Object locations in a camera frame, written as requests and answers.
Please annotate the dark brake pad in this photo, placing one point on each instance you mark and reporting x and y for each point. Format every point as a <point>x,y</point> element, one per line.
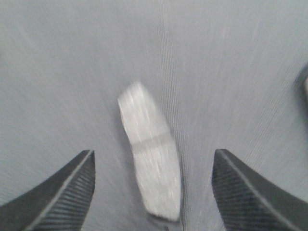
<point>155,154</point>
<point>301,86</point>

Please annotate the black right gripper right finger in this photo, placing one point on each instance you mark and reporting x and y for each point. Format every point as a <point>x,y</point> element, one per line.
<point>249,202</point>

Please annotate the dark grey conveyor belt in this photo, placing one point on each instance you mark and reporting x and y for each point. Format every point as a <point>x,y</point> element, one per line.
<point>227,74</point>

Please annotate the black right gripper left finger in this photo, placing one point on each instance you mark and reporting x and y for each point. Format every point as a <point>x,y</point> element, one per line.
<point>60,203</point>

